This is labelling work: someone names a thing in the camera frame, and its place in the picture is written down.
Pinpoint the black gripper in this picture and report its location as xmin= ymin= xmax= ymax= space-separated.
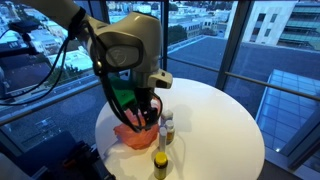
xmin=133 ymin=86 xmax=160 ymax=130

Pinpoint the black camera on stand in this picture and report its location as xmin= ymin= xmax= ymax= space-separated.
xmin=0 ymin=20 xmax=41 ymax=58

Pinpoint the slim white tube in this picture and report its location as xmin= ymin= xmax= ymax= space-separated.
xmin=158 ymin=127 xmax=168 ymax=154

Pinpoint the yellow bottle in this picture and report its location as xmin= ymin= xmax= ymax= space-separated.
xmin=153 ymin=151 xmax=169 ymax=180

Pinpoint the metal window handrail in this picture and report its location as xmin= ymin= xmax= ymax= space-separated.
xmin=0 ymin=79 xmax=108 ymax=128
xmin=166 ymin=56 xmax=320 ymax=102

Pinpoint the white capped jar red label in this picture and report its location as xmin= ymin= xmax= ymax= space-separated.
xmin=161 ymin=109 xmax=174 ymax=127

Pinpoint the black cable bundle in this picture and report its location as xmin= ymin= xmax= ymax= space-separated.
xmin=0 ymin=8 xmax=164 ymax=134

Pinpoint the black equipment with orange part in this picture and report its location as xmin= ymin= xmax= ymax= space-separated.
xmin=49 ymin=141 xmax=116 ymax=180

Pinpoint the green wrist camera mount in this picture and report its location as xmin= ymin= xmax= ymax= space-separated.
xmin=108 ymin=74 xmax=138 ymax=110

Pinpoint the orange pill bottle white cap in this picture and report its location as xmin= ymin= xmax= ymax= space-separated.
xmin=165 ymin=119 xmax=176 ymax=145

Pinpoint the orange plastic carrier bag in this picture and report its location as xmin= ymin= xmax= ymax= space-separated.
xmin=113 ymin=99 xmax=160 ymax=150

